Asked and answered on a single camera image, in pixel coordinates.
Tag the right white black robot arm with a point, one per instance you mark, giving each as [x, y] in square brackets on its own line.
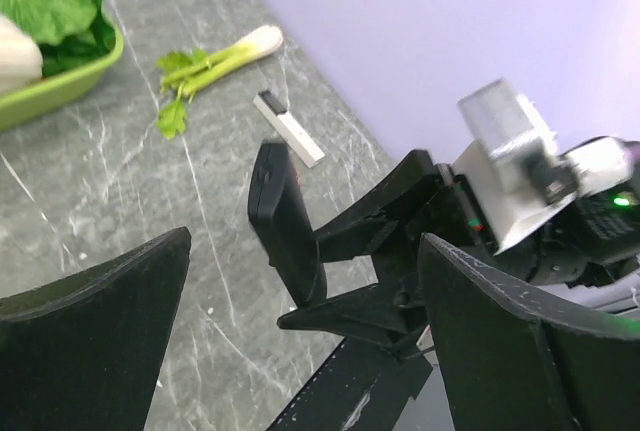
[592, 242]

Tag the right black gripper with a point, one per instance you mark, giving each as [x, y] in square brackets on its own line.
[388, 222]

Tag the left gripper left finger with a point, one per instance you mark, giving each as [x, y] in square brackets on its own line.
[84, 352]

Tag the black remote control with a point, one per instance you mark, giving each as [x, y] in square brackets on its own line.
[278, 216]

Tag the white remote battery cover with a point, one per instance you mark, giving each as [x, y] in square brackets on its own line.
[290, 130]

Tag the green lettuce leaf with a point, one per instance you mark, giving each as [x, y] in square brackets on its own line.
[69, 33]

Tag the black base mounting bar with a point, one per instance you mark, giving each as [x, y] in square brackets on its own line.
[358, 387]

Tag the celery stalk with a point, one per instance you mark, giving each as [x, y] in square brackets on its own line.
[187, 73]

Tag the yellow leaf cabbage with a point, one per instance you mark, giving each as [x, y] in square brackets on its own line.
[21, 59]

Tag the green plastic tray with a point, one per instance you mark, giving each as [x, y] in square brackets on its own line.
[40, 98]

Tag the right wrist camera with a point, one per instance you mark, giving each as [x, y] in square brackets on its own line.
[514, 168]

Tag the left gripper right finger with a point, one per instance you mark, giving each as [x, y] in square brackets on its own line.
[514, 357]

